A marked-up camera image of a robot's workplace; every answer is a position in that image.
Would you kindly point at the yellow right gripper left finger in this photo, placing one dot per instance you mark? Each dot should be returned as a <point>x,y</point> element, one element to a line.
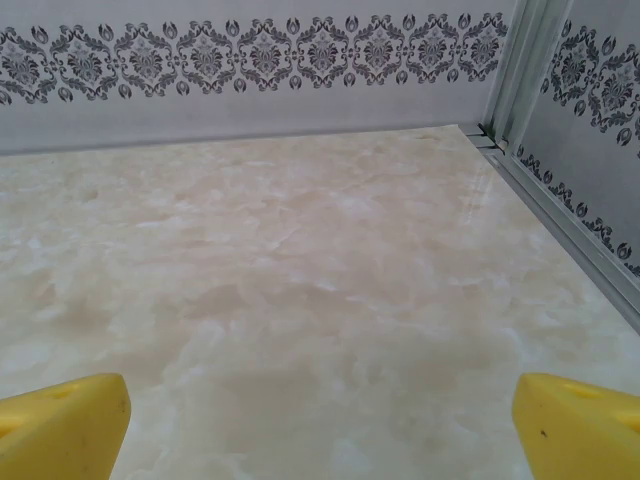
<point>65,430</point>

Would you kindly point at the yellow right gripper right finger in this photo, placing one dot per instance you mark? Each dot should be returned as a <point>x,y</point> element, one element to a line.
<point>580,435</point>

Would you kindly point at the aluminium side rail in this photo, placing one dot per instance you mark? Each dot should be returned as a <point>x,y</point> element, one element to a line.
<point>575,227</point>

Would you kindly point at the aluminium frame post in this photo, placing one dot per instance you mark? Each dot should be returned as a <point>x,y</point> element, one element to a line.
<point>517,75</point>

